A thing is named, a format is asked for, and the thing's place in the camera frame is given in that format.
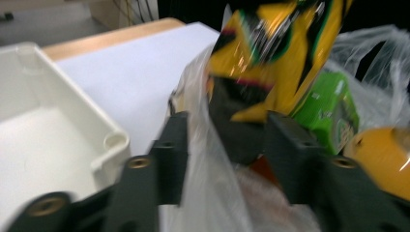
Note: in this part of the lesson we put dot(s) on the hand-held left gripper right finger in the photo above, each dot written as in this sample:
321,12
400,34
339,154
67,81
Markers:
290,161

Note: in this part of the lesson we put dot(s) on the orange drink bottle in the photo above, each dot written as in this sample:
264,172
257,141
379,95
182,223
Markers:
383,158

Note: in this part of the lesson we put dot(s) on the white plastic tray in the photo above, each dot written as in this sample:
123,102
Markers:
48,141

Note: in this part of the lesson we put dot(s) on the yellow black chip bag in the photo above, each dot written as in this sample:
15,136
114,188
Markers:
280,71

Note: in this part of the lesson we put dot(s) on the clear plastic bag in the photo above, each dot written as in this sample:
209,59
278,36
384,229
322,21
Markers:
206,193

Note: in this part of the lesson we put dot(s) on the green seaweed snack packet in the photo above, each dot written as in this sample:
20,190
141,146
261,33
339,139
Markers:
328,109

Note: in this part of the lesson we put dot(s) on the reddish brown box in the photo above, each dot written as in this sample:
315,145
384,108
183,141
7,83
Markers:
262,169

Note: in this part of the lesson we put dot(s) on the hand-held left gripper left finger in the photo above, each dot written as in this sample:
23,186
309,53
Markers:
170,167

